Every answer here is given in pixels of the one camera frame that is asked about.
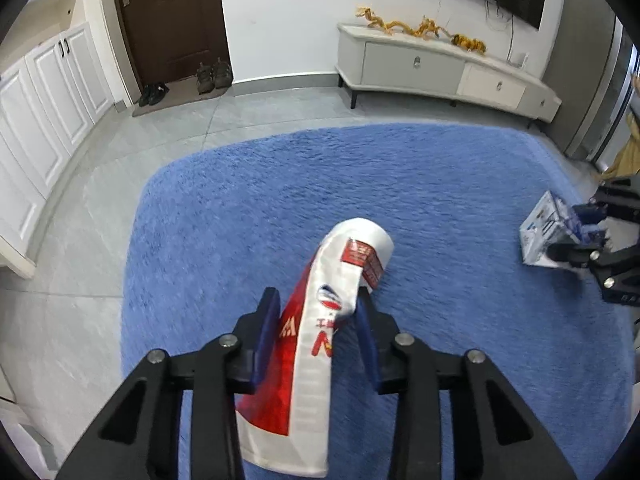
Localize white built-in cabinet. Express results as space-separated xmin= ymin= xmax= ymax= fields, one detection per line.
xmin=0 ymin=0 xmax=116 ymax=281

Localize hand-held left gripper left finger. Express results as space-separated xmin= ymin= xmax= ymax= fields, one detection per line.
xmin=55 ymin=287 xmax=282 ymax=480

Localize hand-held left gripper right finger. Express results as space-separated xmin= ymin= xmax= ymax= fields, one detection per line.
xmin=356 ymin=290 xmax=578 ymax=480

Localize grey doormat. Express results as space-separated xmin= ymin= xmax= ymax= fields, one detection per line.
xmin=131 ymin=80 xmax=236 ymax=118

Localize television cable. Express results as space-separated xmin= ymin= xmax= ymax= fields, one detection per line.
xmin=485 ymin=0 xmax=516 ymax=61

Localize blue fluffy rug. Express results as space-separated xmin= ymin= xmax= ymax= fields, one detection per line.
xmin=120 ymin=124 xmax=636 ymax=480

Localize dark brown door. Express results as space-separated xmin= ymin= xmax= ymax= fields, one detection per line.
xmin=112 ymin=0 xmax=232 ymax=106

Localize tall grey cabinet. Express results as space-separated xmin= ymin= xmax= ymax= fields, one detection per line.
xmin=542 ymin=0 xmax=640 ymax=161

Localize red and white plastic bag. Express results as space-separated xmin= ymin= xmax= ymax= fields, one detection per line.
xmin=235 ymin=217 xmax=396 ymax=478

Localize white television cabinet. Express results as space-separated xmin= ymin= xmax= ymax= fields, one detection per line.
xmin=336 ymin=22 xmax=562 ymax=133

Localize blue and white carton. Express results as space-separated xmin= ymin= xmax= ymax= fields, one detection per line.
xmin=519 ymin=191 xmax=608 ymax=268

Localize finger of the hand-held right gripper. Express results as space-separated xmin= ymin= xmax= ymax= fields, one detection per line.
xmin=572 ymin=176 xmax=640 ymax=226
xmin=547 ymin=242 xmax=601 ymax=268

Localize tan cloth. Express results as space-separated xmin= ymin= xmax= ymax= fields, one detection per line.
xmin=607 ymin=110 xmax=640 ymax=176

